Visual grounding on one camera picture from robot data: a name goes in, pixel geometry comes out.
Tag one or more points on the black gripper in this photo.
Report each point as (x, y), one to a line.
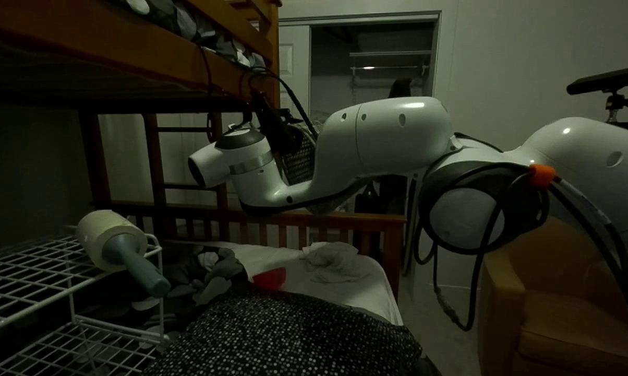
(269, 132)

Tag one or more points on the red and white toy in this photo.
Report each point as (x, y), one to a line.
(269, 279)

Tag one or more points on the wooden bunk bed ladder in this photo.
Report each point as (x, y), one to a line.
(152, 174)

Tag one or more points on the black clothes hanger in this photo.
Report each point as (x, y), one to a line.
(220, 126)

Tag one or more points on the white closet door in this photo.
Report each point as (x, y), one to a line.
(294, 70)

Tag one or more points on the grey spotted duvet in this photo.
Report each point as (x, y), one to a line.
(189, 24)

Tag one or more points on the black hanging garment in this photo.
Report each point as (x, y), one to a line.
(399, 88)

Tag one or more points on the white crumpled cloth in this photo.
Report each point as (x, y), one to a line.
(332, 256)

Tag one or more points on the closet shelf with rod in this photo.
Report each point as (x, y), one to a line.
(388, 61)

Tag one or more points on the dark speckled blanket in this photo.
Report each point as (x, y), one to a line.
(293, 334)

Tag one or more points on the mustard yellow armchair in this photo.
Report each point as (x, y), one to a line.
(569, 327)

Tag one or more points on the wooden bunk bed frame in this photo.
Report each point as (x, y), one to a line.
(118, 48)

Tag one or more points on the black stereo camera bar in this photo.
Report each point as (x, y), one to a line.
(606, 77)

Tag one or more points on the black camera stand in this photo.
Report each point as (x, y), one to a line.
(618, 108)

